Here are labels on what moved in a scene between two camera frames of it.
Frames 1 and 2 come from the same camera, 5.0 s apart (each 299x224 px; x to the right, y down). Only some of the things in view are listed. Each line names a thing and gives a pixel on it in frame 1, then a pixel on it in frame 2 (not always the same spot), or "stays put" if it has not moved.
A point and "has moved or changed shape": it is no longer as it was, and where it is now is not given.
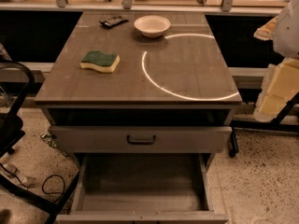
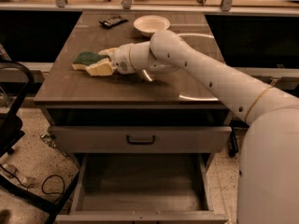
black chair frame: (11, 130) stays put
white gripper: (289, 32) -> (121, 59)
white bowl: (151, 26) stays put
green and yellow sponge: (104, 62) has moved or changed shape
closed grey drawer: (140, 139) stays put
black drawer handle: (135, 142) stays put
